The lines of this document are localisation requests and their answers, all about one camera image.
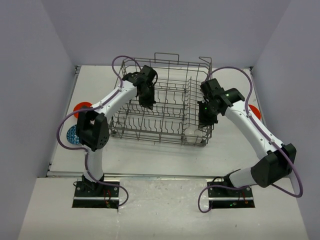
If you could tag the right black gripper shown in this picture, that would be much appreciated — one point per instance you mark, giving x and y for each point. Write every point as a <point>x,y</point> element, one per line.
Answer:
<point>203,121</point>

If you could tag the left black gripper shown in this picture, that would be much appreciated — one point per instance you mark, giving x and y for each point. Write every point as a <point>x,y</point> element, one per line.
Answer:
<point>149,103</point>

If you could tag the grey wire dish rack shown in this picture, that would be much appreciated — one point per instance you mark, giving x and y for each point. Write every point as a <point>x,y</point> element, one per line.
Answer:
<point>177,92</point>

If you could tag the small white bowl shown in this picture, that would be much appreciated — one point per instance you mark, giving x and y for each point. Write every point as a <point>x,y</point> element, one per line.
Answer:
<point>193,135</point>

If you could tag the small orange bowl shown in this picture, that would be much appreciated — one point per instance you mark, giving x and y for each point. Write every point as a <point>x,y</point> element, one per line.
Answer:
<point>255,111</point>

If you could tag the large orange bowl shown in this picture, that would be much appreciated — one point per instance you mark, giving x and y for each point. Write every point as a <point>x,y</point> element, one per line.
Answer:
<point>81,105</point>

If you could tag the red patterned white bowl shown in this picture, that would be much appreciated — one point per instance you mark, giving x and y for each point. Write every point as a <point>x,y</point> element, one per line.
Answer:
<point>71,135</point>

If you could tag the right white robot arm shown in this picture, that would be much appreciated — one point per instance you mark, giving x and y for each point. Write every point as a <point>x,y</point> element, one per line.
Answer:
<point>275,159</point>

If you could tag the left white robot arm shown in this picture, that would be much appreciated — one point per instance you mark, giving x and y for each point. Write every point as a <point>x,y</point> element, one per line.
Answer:
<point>92,126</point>

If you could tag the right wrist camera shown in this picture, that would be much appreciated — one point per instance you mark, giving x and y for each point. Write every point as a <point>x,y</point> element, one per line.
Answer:
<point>211,86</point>

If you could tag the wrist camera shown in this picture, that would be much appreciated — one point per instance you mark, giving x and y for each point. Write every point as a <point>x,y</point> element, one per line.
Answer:
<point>211,86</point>
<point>150,75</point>

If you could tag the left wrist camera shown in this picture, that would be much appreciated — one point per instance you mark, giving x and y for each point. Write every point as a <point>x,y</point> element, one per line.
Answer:
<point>150,75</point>

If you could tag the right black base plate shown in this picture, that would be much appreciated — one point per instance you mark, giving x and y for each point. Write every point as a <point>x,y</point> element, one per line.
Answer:
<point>218,192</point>

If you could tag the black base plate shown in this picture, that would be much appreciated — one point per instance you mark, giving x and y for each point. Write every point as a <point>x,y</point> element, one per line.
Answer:
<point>95,191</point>
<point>218,192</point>

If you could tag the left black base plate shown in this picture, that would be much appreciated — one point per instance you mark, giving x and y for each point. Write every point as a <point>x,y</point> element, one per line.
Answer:
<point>95,191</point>

